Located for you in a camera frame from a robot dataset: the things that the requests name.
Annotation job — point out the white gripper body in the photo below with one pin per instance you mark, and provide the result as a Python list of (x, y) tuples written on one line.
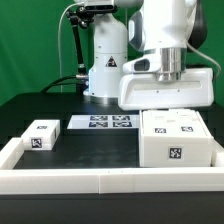
[(143, 92)]

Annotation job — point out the white door panel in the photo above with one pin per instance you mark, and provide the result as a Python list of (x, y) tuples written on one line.
[(158, 123), (189, 123)]

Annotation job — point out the white cabinet body box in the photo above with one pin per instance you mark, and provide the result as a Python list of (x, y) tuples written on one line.
[(173, 150)]

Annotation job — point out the white cabinet top block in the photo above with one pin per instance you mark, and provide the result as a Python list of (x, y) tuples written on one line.
[(41, 135)]

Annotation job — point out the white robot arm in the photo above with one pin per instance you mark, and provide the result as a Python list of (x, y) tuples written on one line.
[(140, 51)]

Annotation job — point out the white U-shaped fence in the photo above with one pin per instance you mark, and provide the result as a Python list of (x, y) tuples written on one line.
[(101, 181)]

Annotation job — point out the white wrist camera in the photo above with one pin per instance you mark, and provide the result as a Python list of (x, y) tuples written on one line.
[(140, 66)]

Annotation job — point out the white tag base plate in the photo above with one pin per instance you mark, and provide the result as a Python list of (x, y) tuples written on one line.
[(103, 122)]

